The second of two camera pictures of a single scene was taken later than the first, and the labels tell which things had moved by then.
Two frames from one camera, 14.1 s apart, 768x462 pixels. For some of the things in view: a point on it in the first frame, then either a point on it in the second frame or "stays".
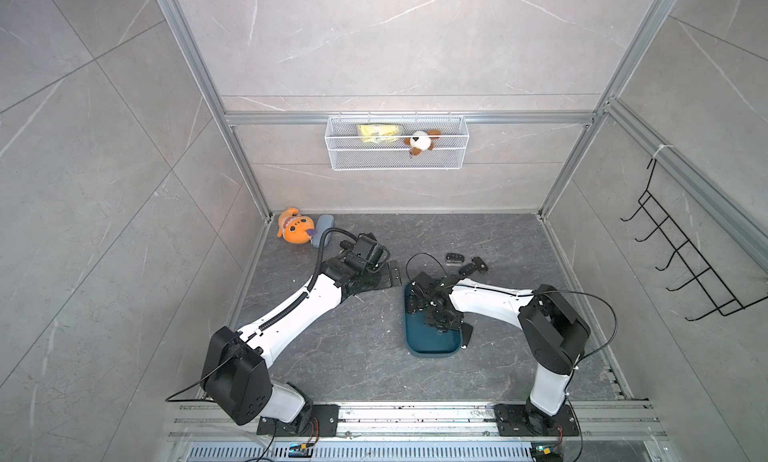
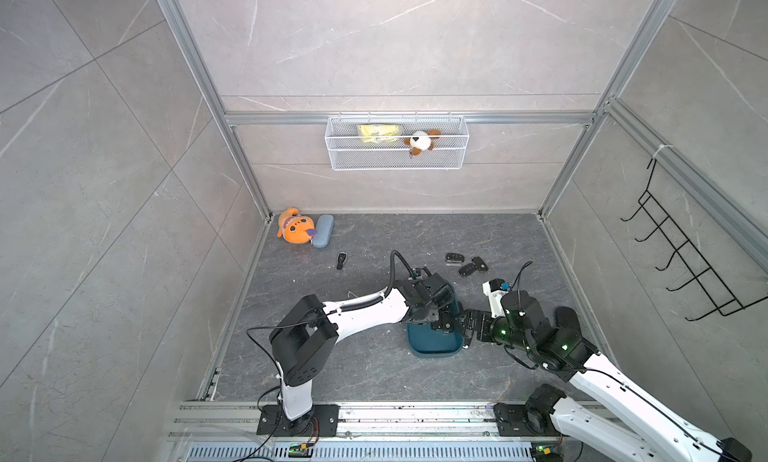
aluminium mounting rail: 619,421 stays
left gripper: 385,280 -> 436,307
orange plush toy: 295,228 stays
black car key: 480,264 stays
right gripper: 451,324 -> 482,317
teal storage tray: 423,339 stays
